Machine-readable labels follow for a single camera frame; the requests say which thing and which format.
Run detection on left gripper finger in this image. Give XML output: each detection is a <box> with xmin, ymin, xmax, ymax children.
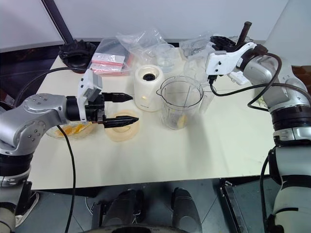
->
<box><xmin>104</xmin><ymin>93</ymin><xmax>134</xmax><ymax>103</ymax></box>
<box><xmin>103</xmin><ymin>116</ymin><xmax>140</xmax><ymax>129</ymax></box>

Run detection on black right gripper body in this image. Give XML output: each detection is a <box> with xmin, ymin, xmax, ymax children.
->
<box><xmin>209</xmin><ymin>35</ymin><xmax>238</xmax><ymax>52</ymax></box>

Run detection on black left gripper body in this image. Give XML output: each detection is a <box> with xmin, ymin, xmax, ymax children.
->
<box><xmin>85</xmin><ymin>93</ymin><xmax>107</xmax><ymax>125</ymax></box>

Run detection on cream blender jar lid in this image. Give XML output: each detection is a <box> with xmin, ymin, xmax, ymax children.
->
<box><xmin>104</xmin><ymin>109</ymin><xmax>142</xmax><ymax>143</ymax></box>

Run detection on pile of orange segments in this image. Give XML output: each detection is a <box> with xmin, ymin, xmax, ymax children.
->
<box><xmin>55</xmin><ymin>122</ymin><xmax>91</xmax><ymax>136</ymax></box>

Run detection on cream blender base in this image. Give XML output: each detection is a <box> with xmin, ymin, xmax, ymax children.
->
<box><xmin>133</xmin><ymin>65</ymin><xmax>163</xmax><ymax>113</ymax></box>

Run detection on orange segment in jar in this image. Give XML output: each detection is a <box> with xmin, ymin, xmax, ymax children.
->
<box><xmin>177</xmin><ymin>115</ymin><xmax>189</xmax><ymax>128</ymax></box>

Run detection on black round stand base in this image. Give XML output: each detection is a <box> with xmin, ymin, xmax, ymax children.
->
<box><xmin>58</xmin><ymin>39</ymin><xmax>97</xmax><ymax>68</ymax></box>

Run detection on clear blender jar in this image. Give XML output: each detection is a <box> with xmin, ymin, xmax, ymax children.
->
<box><xmin>155</xmin><ymin>76</ymin><xmax>205</xmax><ymax>131</ymax></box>

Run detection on cut glass dish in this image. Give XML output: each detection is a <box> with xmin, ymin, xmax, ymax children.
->
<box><xmin>227</xmin><ymin>35</ymin><xmax>251</xmax><ymax>45</ymax></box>

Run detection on dark brown rod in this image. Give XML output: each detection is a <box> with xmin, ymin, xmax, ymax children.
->
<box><xmin>239</xmin><ymin>21</ymin><xmax>252</xmax><ymax>46</ymax></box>

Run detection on glass bowl with orange fruit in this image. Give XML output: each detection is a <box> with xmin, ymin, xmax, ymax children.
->
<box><xmin>45</xmin><ymin>120</ymin><xmax>96</xmax><ymax>141</ymax></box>

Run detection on zip bags with red labels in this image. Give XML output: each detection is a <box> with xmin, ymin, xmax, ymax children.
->
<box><xmin>89</xmin><ymin>38</ymin><xmax>133</xmax><ymax>76</ymax></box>

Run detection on small white plastic block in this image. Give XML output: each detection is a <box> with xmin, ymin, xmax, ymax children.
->
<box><xmin>228</xmin><ymin>71</ymin><xmax>249</xmax><ymax>86</ymax></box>

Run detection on clear plastic measuring cup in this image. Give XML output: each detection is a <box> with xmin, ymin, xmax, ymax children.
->
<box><xmin>155</xmin><ymin>43</ymin><xmax>177</xmax><ymax>73</ymax></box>

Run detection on crumpled clear plastic bag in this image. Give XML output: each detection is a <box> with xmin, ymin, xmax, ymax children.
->
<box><xmin>116</xmin><ymin>28</ymin><xmax>166</xmax><ymax>63</ymax></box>

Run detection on dark rounded shape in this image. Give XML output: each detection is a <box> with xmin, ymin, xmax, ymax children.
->
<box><xmin>101</xmin><ymin>188</ymin><xmax>147</xmax><ymax>230</ymax></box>
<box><xmin>171</xmin><ymin>187</ymin><xmax>203</xmax><ymax>233</ymax></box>

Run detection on black slanted pole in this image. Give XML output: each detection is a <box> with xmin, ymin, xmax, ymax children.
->
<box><xmin>43</xmin><ymin>0</ymin><xmax>74</xmax><ymax>45</ymax></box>

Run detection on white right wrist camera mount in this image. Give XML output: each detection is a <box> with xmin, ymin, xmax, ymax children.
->
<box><xmin>206</xmin><ymin>42</ymin><xmax>257</xmax><ymax>82</ymax></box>

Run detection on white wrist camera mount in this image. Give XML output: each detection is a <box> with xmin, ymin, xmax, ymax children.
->
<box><xmin>206</xmin><ymin>42</ymin><xmax>257</xmax><ymax>82</ymax></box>
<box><xmin>77</xmin><ymin>69</ymin><xmax>103</xmax><ymax>122</ymax></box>

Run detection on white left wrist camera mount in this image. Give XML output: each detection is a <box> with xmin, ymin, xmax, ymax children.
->
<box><xmin>77</xmin><ymin>69</ymin><xmax>103</xmax><ymax>122</ymax></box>

